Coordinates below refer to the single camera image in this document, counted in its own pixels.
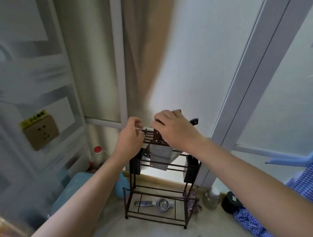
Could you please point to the dark metal kitchen rack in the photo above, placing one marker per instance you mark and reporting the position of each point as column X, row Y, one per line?
column 156, row 189

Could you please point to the clear glass jar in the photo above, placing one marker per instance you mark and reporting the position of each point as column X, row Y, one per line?
column 211, row 199

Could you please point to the blue checkered garment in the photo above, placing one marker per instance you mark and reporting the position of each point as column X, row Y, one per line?
column 303, row 182

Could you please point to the person's right forearm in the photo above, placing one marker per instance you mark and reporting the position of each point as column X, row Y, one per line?
column 249, row 185

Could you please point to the metal lemon squeezer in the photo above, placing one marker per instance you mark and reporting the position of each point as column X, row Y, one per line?
column 159, row 204

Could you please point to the blue plastic water jug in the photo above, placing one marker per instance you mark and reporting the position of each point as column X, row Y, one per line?
column 73, row 190

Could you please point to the patterned hanging cloth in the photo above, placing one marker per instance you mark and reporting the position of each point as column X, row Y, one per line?
column 192, row 202

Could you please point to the person's right hand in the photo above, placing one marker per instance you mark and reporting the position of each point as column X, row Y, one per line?
column 178, row 133

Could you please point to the black round jar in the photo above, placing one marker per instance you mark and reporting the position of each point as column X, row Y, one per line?
column 231, row 204

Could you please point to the person's left thumb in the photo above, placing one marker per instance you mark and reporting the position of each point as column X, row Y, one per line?
column 139, row 133

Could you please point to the beige curtain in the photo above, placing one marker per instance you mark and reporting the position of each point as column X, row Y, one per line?
column 141, row 61

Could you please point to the clear bottle with red cap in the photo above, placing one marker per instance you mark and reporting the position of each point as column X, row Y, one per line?
column 97, row 157

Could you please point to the gold wall socket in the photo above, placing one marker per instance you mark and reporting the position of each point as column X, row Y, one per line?
column 41, row 133

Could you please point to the person's left forearm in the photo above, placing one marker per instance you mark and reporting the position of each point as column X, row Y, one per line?
column 85, row 195

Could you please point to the black utensil holder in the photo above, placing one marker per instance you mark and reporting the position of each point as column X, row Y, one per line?
column 192, row 169
column 135, row 163

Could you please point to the light blue plastic hanger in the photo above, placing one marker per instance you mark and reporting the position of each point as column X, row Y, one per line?
column 288, row 160

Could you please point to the blue checkered cloth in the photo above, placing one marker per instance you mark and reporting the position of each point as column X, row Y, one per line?
column 247, row 223

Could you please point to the person's right thumb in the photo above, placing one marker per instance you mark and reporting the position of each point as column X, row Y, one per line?
column 156, row 127

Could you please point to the light blue soft toy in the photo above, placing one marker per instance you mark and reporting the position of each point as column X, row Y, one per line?
column 121, row 185

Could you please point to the person's left hand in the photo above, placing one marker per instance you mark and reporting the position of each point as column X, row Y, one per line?
column 127, row 142

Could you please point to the yellow warning sticker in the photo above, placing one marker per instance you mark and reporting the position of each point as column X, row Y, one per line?
column 33, row 119

